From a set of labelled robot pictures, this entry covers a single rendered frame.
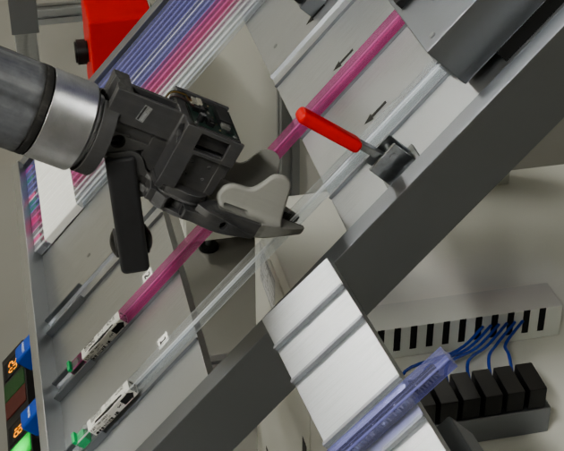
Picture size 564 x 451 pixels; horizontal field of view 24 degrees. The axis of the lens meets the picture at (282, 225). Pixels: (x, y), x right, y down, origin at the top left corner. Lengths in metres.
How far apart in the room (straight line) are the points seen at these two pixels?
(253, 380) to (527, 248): 0.73
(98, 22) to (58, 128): 1.00
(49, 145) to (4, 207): 2.04
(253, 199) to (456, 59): 0.21
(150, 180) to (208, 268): 1.73
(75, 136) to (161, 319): 0.29
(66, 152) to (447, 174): 0.30
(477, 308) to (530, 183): 0.39
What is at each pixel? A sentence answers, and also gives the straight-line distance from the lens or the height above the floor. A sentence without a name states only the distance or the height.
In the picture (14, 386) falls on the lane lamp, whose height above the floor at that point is 0.66.
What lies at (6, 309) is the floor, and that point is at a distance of 2.73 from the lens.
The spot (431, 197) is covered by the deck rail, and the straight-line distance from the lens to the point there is 1.05.
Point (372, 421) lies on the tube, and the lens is 0.85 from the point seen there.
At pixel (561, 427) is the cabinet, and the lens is 1.49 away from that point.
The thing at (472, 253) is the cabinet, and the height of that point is 0.62.
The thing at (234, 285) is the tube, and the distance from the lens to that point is 1.16.
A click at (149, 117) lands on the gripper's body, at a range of 1.05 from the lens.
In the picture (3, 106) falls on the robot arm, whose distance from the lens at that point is 1.02.
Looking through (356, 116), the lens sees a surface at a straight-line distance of 1.17.
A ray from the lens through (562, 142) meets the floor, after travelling 3.34.
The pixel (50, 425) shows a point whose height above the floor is 0.73.
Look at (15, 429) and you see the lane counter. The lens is 1.43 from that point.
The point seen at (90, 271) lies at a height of 0.77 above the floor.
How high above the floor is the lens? 1.58
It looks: 33 degrees down
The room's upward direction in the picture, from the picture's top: straight up
